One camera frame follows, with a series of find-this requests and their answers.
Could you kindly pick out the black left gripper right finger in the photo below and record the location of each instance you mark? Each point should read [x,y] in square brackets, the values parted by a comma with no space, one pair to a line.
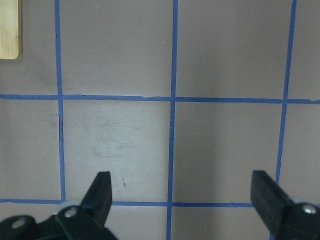
[285,218]

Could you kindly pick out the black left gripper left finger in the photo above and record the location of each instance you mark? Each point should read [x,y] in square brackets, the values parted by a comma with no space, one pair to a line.
[85,221]

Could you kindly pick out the wooden cup rack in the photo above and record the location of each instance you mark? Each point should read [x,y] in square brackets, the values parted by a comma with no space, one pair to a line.
[10,29]

